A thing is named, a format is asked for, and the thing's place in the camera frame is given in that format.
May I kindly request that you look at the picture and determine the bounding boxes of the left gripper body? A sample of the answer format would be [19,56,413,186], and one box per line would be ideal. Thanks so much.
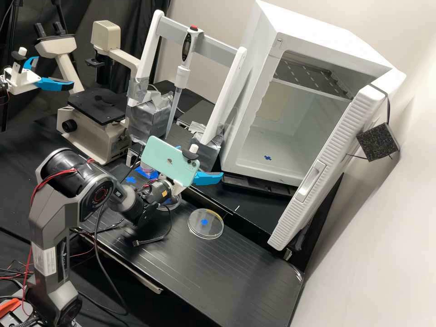
[3,66,42,95]

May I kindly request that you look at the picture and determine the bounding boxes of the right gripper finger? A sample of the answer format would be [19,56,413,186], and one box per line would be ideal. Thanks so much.
[192,171,224,187]

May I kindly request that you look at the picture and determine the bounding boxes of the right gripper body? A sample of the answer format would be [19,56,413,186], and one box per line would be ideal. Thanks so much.
[169,179,188,198]

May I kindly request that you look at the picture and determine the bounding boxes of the blue bottle holder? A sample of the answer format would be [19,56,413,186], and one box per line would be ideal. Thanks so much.
[134,166,160,180]

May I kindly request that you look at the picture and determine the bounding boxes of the petri dish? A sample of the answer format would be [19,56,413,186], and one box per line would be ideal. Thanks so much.
[159,197,182,213]
[187,208,225,240]

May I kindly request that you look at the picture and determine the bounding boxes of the cream microscope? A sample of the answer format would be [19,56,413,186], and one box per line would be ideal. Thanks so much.
[33,20,144,167]

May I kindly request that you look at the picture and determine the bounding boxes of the black platform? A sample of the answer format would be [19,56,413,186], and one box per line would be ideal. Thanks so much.
[176,100,218,129]
[126,122,300,241]
[69,190,304,327]

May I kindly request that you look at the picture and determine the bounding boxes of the white pipette stand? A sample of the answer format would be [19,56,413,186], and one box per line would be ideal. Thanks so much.
[125,9,248,172]

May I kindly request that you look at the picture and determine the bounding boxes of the incubator door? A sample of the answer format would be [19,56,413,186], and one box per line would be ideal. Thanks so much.
[267,73,408,252]

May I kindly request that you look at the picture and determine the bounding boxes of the pipette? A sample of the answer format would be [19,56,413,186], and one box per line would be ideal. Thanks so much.
[165,25,204,141]

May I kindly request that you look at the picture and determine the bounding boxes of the white incubator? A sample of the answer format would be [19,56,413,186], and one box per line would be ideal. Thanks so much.
[219,0,408,188]

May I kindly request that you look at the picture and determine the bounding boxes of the right wrist camera phone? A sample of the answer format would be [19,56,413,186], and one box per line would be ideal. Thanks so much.
[140,135,201,188]

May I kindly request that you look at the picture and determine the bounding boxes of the black cable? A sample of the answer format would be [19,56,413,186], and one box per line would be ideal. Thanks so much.
[132,204,173,247]
[93,203,129,316]

